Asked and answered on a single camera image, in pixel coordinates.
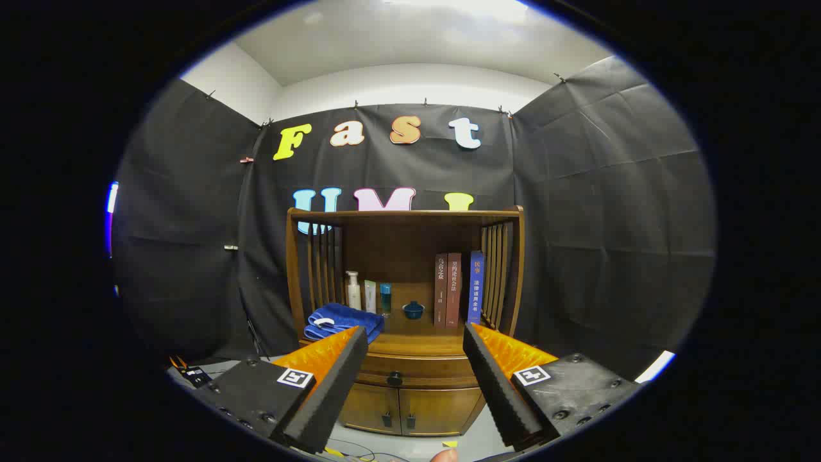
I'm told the thin floor cable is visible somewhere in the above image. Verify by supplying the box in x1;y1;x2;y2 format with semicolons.
327;438;411;462

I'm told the yellow black striped floor tape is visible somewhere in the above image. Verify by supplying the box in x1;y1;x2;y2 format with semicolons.
324;446;373;462

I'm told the brown wooden cabinet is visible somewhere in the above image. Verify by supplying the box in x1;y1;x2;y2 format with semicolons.
285;205;525;438

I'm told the black electronics box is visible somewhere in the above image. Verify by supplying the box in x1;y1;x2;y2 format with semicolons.
168;356;212;389

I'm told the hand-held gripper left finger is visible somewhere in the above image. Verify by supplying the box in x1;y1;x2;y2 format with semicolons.
192;326;369;454

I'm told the wooden drawer with black knob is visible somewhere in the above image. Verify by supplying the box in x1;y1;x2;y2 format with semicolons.
351;350;482;389

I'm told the wooden cabinet door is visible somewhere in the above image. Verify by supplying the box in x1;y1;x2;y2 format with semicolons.
339;383;402;436
399;387;483;437

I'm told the folded blue towel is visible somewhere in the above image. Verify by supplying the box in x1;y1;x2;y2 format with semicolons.
303;303;384;343

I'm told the wooden cabinet countertop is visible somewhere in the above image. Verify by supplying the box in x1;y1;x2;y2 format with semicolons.
301;308;507;357

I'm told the blue book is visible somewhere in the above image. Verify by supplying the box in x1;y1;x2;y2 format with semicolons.
468;250;485;325

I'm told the white panel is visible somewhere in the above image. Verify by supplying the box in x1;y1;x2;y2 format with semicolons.
635;350;675;384

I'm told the reddish brown book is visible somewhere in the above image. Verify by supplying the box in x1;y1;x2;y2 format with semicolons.
446;252;462;328

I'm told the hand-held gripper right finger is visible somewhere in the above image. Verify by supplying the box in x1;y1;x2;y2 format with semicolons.
462;323;642;450

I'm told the black backdrop cloth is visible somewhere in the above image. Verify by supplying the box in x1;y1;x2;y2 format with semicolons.
112;56;716;379

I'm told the dark brown book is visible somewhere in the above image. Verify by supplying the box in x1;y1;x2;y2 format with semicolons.
434;253;448;329

